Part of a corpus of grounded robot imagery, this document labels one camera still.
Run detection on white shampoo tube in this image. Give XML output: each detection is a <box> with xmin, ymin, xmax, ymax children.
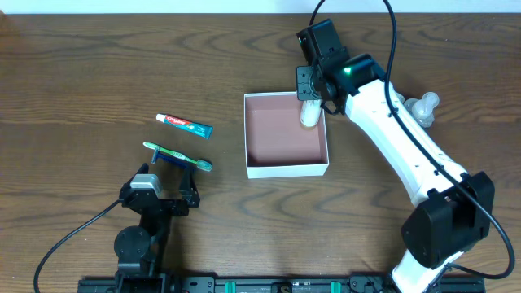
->
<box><xmin>300</xmin><ymin>100</ymin><xmax>322</xmax><ymax>129</ymax></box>

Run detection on blue pump soap bottle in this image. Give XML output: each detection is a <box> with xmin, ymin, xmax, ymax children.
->
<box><xmin>396</xmin><ymin>92</ymin><xmax>440</xmax><ymax>129</ymax></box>

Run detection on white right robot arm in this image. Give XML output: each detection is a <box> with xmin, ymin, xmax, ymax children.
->
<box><xmin>296</xmin><ymin>51</ymin><xmax>495</xmax><ymax>292</ymax></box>

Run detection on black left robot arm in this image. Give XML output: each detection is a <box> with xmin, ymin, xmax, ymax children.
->
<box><xmin>114</xmin><ymin>164</ymin><xmax>200</xmax><ymax>292</ymax></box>

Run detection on blue razor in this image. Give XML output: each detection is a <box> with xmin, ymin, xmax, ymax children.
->
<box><xmin>151</xmin><ymin>149</ymin><xmax>189</xmax><ymax>168</ymax></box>

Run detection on green toothbrush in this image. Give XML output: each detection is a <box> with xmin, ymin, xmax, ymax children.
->
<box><xmin>143</xmin><ymin>142</ymin><xmax>212</xmax><ymax>172</ymax></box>

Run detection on Colgate toothpaste tube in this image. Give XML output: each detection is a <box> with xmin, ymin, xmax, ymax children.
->
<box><xmin>155</xmin><ymin>113</ymin><xmax>213</xmax><ymax>139</ymax></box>

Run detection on white box pink interior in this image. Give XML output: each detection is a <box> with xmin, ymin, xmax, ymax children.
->
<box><xmin>243</xmin><ymin>92</ymin><xmax>330</xmax><ymax>179</ymax></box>

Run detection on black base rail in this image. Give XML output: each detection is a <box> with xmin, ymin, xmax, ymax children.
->
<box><xmin>77</xmin><ymin>273</ymin><xmax>488</xmax><ymax>293</ymax></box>

